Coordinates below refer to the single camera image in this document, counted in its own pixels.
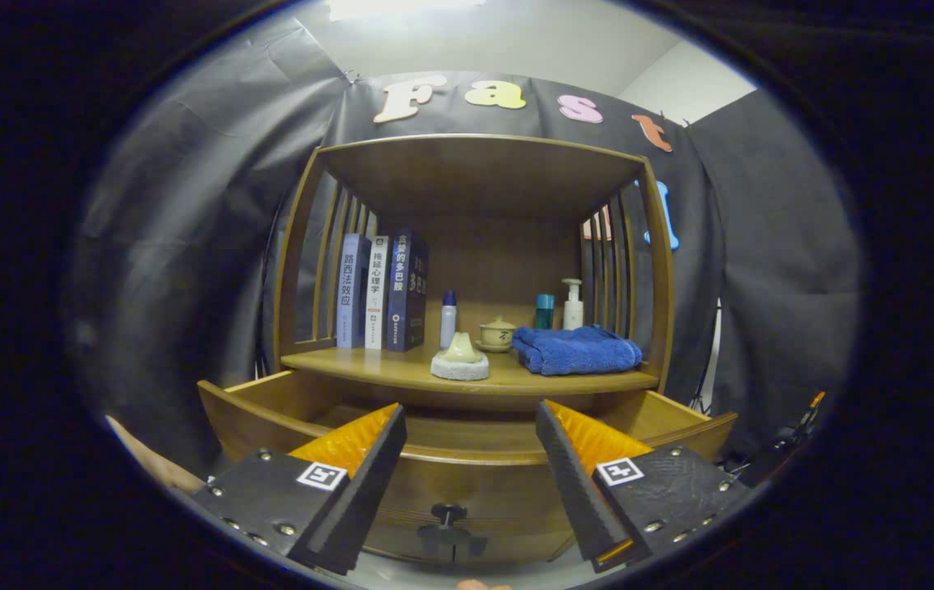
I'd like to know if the wooden cabinet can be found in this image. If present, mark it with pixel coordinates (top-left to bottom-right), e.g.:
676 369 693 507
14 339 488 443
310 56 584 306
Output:
273 134 675 566

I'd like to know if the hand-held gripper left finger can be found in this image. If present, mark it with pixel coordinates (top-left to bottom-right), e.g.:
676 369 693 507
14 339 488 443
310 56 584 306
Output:
193 403 408 574

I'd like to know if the light blue book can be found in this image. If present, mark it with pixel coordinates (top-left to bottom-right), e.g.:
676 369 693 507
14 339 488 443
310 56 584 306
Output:
336 234 372 349

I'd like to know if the white pump bottle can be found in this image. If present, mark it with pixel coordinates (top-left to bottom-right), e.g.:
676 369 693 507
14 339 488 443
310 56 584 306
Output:
562 279 584 331

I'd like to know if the cream lidded teacup with saucer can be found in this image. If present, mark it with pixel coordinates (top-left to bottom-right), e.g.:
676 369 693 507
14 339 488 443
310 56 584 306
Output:
476 316 517 354

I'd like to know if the dark blue book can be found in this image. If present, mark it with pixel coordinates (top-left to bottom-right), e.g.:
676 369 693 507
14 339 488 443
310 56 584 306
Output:
386 229 429 353

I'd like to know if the cream handled white scrub brush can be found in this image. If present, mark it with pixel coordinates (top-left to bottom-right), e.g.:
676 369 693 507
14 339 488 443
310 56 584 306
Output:
431 332 491 382

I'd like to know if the wooden countertop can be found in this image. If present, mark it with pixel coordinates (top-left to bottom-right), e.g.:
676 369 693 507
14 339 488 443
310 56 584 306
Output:
280 344 660 397

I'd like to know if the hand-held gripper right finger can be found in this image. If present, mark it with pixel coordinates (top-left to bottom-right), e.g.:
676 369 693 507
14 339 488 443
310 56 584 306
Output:
536 399 755 573

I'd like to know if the wooden drawer with black knob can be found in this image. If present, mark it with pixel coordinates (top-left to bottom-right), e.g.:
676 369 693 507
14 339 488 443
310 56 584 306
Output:
197 369 738 565

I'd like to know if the white book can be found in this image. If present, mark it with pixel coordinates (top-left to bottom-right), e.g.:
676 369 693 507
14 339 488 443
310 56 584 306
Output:
365 236 391 351

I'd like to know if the blue towel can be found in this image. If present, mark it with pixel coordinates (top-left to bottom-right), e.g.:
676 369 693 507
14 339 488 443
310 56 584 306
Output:
512 325 643 377

